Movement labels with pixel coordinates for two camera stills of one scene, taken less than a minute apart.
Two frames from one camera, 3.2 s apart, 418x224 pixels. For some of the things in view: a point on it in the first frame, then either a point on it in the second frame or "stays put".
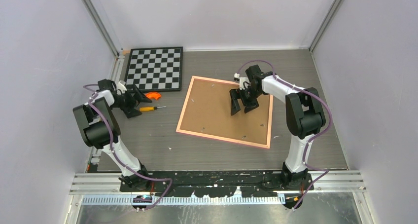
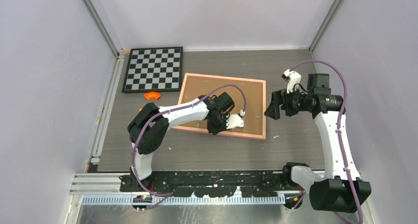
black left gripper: [138, 95] to [215, 130]
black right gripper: [235, 94] to [273, 110]
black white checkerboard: [155, 69] stays put
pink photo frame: [218, 139] to [263, 136]
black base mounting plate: [210, 184] stays put
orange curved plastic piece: [154, 94] stays put
